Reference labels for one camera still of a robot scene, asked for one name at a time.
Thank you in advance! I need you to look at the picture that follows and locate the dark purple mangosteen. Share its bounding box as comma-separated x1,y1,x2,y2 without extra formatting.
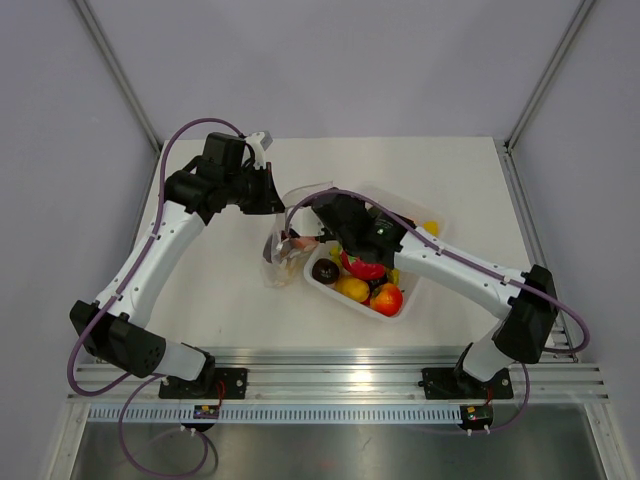
311,258,341,285

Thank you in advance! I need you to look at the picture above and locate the pink dragon fruit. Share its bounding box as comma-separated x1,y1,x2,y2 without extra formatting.
340,251,386,281

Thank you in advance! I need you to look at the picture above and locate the clear zip top bag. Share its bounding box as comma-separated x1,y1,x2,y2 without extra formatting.
261,182,333,288

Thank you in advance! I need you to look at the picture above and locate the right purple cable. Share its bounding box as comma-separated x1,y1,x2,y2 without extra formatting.
283,188,591,436

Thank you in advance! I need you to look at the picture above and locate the left aluminium frame post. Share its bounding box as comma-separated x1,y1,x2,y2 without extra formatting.
69,0,163,156

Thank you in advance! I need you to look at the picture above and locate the orange peach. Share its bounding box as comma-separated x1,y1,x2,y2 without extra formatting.
291,237,319,251

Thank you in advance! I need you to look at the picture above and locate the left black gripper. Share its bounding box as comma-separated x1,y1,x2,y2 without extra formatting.
224,162,286,215

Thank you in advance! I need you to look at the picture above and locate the aluminium frame post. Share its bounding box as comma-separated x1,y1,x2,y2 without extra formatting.
69,0,163,156
504,0,598,154

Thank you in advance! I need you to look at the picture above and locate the white slotted cable duct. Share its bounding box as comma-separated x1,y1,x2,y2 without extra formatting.
88,404,462,425

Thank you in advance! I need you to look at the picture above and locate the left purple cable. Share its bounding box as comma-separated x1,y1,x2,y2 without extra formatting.
67,117,246,476

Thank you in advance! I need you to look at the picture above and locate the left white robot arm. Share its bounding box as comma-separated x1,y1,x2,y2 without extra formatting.
70,131,284,398

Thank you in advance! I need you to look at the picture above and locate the red orange persimmon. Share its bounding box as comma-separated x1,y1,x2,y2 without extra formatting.
369,283,404,317

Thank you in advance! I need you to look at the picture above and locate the white plastic basket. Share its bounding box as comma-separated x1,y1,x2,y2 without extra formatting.
303,183,448,323

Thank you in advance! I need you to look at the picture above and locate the black mount plate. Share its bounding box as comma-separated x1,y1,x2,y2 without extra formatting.
418,367,514,400
159,367,249,400

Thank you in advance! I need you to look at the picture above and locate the purple cable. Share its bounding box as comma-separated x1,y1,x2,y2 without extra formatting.
283,188,591,436
67,117,246,476

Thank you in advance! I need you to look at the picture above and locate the right aluminium frame post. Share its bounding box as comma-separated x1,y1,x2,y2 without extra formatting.
504,0,598,154

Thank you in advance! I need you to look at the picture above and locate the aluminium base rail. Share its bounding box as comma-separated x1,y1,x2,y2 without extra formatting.
67,347,611,404

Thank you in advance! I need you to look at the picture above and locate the right black mount plate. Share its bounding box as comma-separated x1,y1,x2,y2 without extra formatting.
418,367,514,400

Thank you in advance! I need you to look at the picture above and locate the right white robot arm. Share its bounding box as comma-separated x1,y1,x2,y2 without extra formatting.
310,188,558,396

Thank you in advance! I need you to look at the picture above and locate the left black mount plate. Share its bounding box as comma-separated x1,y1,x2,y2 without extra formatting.
159,367,249,400

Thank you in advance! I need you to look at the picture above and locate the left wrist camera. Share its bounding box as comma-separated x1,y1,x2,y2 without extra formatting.
245,130,273,169

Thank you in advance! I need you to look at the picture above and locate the yellow lemon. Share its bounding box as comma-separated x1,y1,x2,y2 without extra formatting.
334,276,370,303

